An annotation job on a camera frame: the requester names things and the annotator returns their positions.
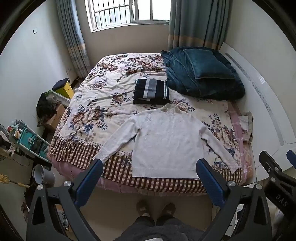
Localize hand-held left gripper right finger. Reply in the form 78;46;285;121
195;159;273;241

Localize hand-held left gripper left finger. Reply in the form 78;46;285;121
26;159;104;241

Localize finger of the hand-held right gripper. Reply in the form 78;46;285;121
286;150;296;170
259;151;284;177

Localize white knit sweater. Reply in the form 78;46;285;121
92;103;240;179

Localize black clothes pile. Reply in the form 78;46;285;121
36;91;58;127

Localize grey plastic cup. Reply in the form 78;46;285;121
32;164;55;186

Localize brown slipper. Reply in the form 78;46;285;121
136;200;148;217
159;203;176;219

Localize pink checked bed sheet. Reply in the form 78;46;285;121
52;100;253;194

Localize white headboard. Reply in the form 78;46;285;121
218;42;296;183

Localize cardboard box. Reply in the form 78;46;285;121
45;104;66;132

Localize teal storage rack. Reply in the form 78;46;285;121
7;119;51;160

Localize person's legs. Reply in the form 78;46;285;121
119;215;205;241

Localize floral checked blanket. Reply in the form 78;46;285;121
47;53;243;194

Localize standing fan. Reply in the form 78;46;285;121
0;124;14;160

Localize yellow box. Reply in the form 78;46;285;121
60;81;75;100

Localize dark cap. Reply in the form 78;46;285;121
52;77;70;91

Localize dark teal quilt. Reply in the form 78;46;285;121
161;46;246;101

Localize folded navy striped garment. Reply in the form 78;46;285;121
132;78;171;105

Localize dark teal pillow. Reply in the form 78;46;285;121
182;49;236;80

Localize grey-blue curtain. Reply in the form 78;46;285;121
167;0;230;52
55;0;91;78

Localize barred window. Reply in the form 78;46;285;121
84;0;173;33

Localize broom with yellow handle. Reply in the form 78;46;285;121
0;174;31;189

